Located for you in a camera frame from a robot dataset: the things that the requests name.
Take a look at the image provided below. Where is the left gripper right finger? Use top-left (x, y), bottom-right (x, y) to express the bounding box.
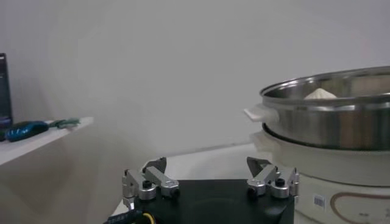
top-left (246, 156), bottom-right (300, 200)

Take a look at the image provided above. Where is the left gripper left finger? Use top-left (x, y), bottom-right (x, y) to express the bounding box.
top-left (121, 156), bottom-right (181, 211)

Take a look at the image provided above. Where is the white steamed baozi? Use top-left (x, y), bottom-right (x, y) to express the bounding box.
top-left (303, 88), bottom-right (338, 100)

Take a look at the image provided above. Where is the stainless steel steamer basket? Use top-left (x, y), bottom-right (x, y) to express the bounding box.
top-left (243, 66), bottom-right (390, 152)

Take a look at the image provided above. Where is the white electric cooker base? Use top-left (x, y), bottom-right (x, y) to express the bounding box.
top-left (249, 130), bottom-right (390, 224)

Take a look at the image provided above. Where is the green and grey tool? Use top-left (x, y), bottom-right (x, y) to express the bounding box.
top-left (48, 117), bottom-right (81, 129)

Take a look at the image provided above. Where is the white side table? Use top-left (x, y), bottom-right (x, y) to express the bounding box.
top-left (0, 117), bottom-right (94, 167)

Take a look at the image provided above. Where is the blue computer mouse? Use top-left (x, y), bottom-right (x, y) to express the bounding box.
top-left (5, 121), bottom-right (49, 142)

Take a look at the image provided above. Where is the dark monitor screen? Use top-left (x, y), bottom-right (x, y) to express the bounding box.
top-left (0, 53), bottom-right (13, 126)

